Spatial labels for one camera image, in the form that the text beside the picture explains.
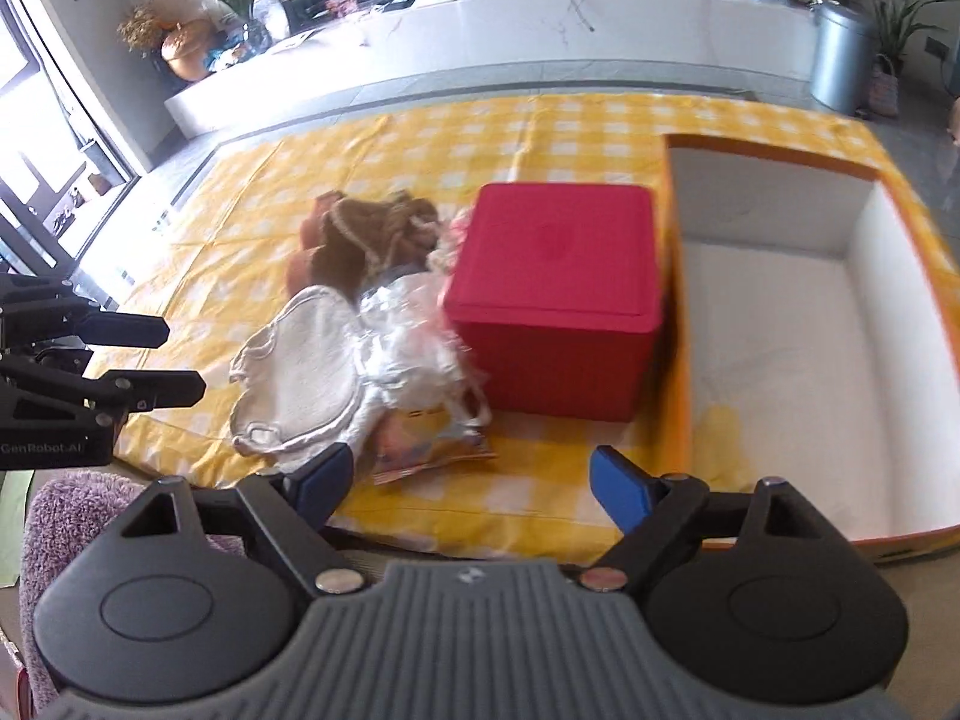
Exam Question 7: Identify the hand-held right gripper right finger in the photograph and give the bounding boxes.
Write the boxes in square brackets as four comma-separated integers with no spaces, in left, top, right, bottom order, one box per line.
[577,447,837,593]

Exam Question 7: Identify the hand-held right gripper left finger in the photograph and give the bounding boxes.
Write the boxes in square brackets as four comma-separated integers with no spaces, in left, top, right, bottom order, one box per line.
[120,442,368,595]

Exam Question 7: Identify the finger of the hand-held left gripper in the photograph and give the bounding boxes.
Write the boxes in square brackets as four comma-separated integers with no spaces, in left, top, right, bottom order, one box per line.
[0,351,208,430]
[0,274,170,352]

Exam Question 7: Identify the colourful printed packet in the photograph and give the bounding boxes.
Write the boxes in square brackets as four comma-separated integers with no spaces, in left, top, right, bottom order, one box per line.
[370,403,500,488]

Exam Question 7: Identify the reddish brown plush toy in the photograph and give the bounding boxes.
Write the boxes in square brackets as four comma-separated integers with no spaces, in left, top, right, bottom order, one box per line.
[287,191,346,298]

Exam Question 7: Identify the orange cardboard box white inside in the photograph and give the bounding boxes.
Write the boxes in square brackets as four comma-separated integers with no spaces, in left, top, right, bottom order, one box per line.
[658,131,960,565]

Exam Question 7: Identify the pink knitted toy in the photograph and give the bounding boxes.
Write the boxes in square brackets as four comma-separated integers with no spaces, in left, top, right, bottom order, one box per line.
[430,208,475,272]

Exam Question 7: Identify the purple fuzzy towel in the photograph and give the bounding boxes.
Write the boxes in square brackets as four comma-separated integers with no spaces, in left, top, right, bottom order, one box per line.
[18,469,235,692]

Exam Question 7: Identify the light green sheet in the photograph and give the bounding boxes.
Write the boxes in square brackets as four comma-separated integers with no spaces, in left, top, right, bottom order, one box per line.
[0,469,37,588]

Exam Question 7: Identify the red square box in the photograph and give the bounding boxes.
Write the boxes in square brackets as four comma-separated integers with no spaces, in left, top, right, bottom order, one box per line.
[442,181,665,424]

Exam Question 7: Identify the glass balcony door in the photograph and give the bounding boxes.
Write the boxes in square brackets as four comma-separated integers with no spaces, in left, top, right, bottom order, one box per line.
[0,0,145,272]

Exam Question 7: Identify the orange gourd vase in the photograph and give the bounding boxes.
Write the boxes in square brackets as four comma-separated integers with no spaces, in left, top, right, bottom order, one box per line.
[160,18,219,83]

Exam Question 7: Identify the dried flower bunch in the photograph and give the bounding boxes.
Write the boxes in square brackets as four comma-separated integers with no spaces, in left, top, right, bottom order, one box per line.
[115,3,170,55]

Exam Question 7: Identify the white paper sheet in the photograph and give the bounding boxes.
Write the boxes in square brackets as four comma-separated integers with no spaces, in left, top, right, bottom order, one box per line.
[265,28,325,55]

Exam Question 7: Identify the green plant in glass vase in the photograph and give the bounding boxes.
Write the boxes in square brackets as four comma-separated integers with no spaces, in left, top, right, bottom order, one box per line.
[190,0,284,59]

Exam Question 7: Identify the yellow checkered cloth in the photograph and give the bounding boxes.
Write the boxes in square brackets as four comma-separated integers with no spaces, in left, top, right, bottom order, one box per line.
[112,92,960,565]

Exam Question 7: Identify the long white TV cabinet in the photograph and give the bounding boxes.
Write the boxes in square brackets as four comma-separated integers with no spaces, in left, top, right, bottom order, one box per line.
[163,0,835,160]

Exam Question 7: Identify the grey round trash can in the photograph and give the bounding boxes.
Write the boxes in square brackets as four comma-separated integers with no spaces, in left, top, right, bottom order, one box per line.
[809,3,879,116]

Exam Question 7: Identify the long-leaf plant in woven pot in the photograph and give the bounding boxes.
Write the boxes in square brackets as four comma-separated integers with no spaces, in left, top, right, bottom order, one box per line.
[853,0,940,119]

